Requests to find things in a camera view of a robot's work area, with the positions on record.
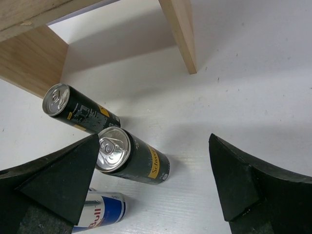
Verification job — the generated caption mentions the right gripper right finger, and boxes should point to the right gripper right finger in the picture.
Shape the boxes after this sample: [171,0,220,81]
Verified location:
[209,134,312,234]

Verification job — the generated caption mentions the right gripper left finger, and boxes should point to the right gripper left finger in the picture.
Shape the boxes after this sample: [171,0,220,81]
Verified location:
[0,134,99,234]

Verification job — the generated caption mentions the black can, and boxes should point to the black can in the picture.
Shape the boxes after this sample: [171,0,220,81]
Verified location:
[42,83,121,134]
[96,127,171,185]

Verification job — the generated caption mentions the wooden two-tier shelf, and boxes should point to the wooden two-tier shelf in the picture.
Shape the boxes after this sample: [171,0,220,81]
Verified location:
[0,0,199,103]

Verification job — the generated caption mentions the Red Bull can right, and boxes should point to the Red Bull can right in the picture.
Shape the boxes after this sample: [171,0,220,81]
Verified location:
[72,188,127,233]

